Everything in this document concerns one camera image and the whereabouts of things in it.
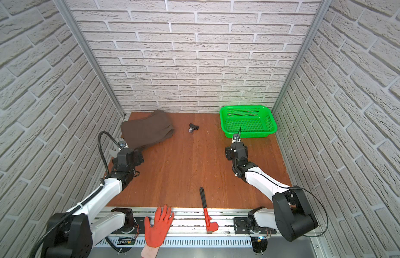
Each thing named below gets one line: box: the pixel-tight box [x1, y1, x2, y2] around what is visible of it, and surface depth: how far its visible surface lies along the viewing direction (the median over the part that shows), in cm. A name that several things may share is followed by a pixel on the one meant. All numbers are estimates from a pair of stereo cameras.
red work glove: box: [144, 204, 175, 248], surface depth 74 cm
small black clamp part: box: [188, 123, 199, 134], surface depth 112 cm
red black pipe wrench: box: [199, 187, 219, 234], surface depth 76 cm
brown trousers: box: [120, 109, 175, 150], surface depth 106 cm
